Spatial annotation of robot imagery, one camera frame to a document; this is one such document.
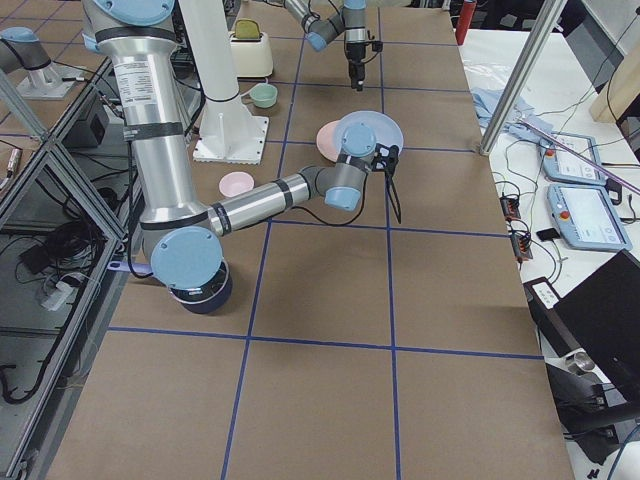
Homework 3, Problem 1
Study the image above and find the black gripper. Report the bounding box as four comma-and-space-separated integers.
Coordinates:
345, 42, 367, 92

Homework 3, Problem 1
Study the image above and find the blue plate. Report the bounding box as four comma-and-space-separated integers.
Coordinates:
332, 110, 404, 157

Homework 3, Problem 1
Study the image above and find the pink plate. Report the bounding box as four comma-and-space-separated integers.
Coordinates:
316, 120, 339, 163

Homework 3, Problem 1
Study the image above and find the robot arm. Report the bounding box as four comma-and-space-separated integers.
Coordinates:
283, 0, 369, 91
83, 1, 376, 291

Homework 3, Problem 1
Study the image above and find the green bowl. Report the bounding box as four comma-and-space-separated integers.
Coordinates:
243, 83, 278, 109

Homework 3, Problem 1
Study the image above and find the cream toaster with bread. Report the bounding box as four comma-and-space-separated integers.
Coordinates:
229, 18, 274, 78

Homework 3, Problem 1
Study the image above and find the red cylinder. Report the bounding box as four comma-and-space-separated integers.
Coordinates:
455, 0, 477, 46

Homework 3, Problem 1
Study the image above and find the pink bowl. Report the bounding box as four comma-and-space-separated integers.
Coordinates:
218, 171, 255, 198

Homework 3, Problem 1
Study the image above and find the blue cloth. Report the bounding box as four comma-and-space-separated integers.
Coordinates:
471, 86, 555, 146

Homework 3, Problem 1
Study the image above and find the grabber stick tool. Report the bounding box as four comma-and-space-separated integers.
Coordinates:
517, 120, 640, 195

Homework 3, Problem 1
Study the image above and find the upper teach pendant tablet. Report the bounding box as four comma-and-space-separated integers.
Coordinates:
538, 132, 607, 186

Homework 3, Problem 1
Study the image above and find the teach pendant tablet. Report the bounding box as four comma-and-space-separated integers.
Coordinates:
546, 183, 633, 252
538, 132, 607, 186

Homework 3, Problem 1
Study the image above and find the dark blue pot with lid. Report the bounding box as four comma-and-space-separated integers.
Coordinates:
169, 261, 233, 314

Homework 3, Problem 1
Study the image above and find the lower teach pendant tablet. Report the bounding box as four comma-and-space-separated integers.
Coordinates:
546, 183, 633, 252

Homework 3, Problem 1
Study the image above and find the black laptop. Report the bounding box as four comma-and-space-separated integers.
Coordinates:
524, 250, 639, 400

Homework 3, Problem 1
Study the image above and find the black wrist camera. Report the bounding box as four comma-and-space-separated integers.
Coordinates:
372, 144, 401, 178

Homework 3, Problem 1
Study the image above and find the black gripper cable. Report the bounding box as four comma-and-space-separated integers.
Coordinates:
294, 169, 404, 227

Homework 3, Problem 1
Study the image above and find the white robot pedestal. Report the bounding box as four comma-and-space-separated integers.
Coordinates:
179, 0, 269, 164

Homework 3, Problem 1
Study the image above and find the aluminium frame post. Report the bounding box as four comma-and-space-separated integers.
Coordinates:
479, 0, 567, 156

